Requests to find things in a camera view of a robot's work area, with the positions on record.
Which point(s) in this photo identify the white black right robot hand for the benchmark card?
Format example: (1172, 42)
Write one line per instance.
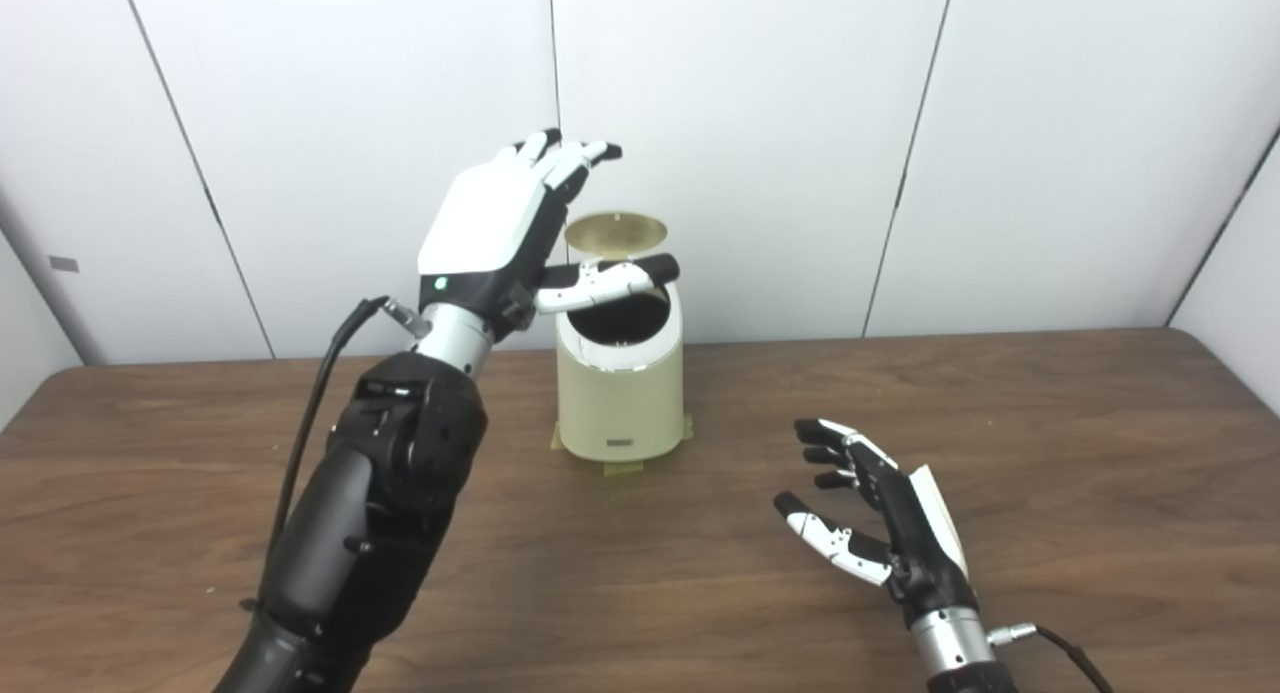
(915, 543)

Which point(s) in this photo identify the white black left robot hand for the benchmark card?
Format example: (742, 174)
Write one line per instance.
(485, 223)

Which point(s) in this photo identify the cream round bin lid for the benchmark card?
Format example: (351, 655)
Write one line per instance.
(615, 231)

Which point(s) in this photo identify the cream-colored bin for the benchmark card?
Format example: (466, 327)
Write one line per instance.
(620, 403)

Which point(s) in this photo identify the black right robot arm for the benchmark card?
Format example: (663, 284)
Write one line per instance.
(955, 658)

